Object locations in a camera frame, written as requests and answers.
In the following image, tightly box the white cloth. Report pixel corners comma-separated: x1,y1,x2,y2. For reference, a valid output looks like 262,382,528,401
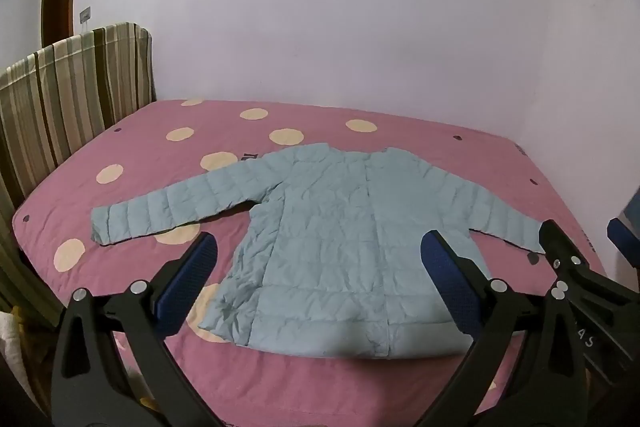
0,309,32,389

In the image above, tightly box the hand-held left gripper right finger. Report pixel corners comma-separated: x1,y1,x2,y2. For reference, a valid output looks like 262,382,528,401
421,229,587,427

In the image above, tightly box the striped headboard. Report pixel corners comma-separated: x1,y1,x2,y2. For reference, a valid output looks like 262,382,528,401
0,22,154,329

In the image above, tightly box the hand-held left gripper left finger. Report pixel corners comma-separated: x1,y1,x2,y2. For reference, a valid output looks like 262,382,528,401
50,231,222,427

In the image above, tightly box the light blue puffer jacket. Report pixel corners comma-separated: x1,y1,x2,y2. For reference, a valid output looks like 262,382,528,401
90,144,548,359

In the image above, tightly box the pink dotted bed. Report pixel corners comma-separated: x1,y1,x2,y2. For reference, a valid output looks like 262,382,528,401
10,98,609,427

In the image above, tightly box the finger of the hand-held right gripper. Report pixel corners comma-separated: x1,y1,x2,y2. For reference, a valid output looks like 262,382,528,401
539,219,640,333
606,216,640,271

